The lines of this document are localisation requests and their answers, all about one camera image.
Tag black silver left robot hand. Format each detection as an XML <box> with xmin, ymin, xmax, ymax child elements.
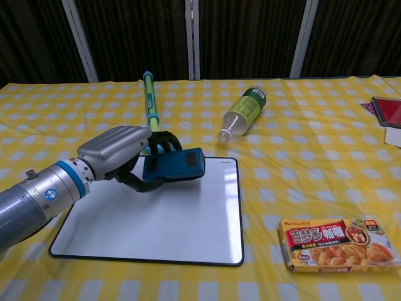
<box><xmin>76</xmin><ymin>125</ymin><xmax>182</xmax><ymax>193</ymax></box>

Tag blue whiteboard eraser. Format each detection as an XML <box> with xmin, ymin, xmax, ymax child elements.
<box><xmin>141</xmin><ymin>147</ymin><xmax>205</xmax><ymax>183</ymax></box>

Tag purple patterned card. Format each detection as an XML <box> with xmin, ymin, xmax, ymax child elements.
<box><xmin>360</xmin><ymin>102</ymin><xmax>382</xmax><ymax>117</ymax></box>

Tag green blue toy water pump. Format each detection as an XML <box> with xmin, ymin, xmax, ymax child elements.
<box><xmin>142</xmin><ymin>71</ymin><xmax>167</xmax><ymax>154</ymax></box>

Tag grey partition post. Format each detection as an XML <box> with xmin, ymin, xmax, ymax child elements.
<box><xmin>289</xmin><ymin>0</ymin><xmax>311</xmax><ymax>79</ymax></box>
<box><xmin>185</xmin><ymin>0</ymin><xmax>201</xmax><ymax>81</ymax></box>
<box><xmin>61</xmin><ymin>0</ymin><xmax>100</xmax><ymax>83</ymax></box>

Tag white and blue bookmark card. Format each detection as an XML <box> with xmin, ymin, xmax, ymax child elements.
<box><xmin>384</xmin><ymin>126</ymin><xmax>401</xmax><ymax>145</ymax></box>

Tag clear bottle with green label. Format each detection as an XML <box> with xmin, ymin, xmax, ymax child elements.
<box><xmin>217</xmin><ymin>85</ymin><xmax>268</xmax><ymax>144</ymax></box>

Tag white whiteboard with black frame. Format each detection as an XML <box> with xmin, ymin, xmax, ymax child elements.
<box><xmin>48</xmin><ymin>156</ymin><xmax>245</xmax><ymax>267</ymax></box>

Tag red flat case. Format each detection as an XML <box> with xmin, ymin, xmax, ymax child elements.
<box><xmin>371</xmin><ymin>96</ymin><xmax>401</xmax><ymax>128</ymax></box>

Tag yellow white checkered tablecloth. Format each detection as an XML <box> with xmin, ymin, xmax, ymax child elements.
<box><xmin>0</xmin><ymin>75</ymin><xmax>401</xmax><ymax>301</ymax></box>

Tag orange curry box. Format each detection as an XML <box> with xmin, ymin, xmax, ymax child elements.
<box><xmin>277</xmin><ymin>216</ymin><xmax>396</xmax><ymax>274</ymax></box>

